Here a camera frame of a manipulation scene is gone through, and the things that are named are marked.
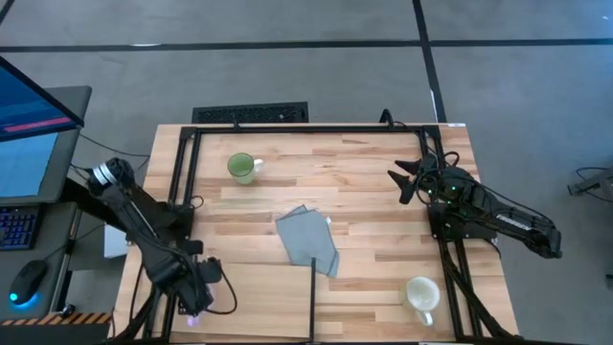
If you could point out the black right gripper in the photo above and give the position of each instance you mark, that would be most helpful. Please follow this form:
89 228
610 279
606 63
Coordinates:
438 179

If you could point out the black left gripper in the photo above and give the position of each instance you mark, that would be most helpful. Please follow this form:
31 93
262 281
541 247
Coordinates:
194 297

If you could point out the cream white mug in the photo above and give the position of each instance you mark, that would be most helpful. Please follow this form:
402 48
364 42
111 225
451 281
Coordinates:
421 293

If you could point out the green ribbed mug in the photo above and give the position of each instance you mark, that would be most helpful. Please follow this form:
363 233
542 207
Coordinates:
241 165

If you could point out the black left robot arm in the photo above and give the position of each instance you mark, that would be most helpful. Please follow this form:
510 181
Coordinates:
139 220

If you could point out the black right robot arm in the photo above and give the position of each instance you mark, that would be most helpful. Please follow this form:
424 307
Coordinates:
512 223

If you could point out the wooden shelf board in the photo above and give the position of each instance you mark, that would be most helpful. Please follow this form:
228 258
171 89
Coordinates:
268 297

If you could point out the black table clamp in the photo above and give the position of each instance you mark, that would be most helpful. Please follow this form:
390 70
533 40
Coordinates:
235 124
384 116

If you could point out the white box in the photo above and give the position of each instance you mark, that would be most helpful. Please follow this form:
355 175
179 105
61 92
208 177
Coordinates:
114 244

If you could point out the grey folded cloth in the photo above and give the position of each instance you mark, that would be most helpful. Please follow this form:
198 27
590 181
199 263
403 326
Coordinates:
306 239

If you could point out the orange black hazard tape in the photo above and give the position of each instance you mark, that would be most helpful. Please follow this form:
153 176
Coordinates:
57 319

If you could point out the grey desk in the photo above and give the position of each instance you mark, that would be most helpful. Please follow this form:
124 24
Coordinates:
55 225

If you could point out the black computer mouse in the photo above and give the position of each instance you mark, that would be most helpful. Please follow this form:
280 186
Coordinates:
29 280

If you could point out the black keyboard on floor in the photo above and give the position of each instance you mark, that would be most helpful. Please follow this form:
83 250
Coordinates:
249 114

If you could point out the backlit black keyboard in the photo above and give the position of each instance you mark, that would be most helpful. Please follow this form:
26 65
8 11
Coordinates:
16 227

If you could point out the grey framed monitor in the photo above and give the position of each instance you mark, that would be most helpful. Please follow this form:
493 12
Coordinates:
29 167

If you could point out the tilted black monitor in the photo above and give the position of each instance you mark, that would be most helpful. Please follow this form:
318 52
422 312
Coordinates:
29 105

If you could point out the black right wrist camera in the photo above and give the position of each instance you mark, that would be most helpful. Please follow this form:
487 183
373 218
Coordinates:
407 195

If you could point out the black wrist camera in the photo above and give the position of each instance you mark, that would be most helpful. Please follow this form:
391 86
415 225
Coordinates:
211 270
407 195

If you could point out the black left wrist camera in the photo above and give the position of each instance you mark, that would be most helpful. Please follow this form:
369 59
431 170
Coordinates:
211 270

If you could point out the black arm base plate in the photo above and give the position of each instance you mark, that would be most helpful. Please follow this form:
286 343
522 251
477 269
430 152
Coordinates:
184 230
479 232

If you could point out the black metal table frame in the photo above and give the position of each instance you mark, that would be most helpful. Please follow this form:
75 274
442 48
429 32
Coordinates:
311 129

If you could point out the black shelf post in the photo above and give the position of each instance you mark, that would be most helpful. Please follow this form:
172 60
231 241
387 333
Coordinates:
312 297

